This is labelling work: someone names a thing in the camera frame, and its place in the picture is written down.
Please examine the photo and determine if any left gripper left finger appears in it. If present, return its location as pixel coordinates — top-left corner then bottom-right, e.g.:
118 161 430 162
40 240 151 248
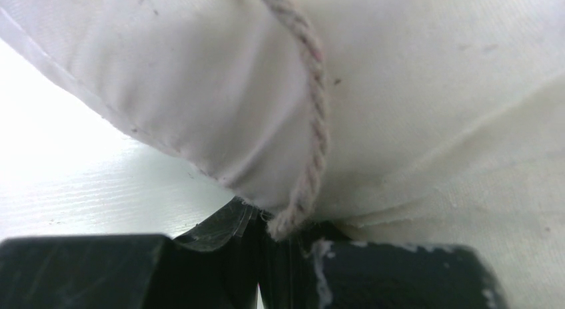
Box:
1 198 258 308

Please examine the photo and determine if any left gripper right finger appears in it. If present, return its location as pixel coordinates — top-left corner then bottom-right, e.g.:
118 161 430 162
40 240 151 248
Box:
259 223 508 309

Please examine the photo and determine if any white pillow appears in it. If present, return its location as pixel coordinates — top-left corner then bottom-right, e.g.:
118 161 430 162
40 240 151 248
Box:
1 0 564 308

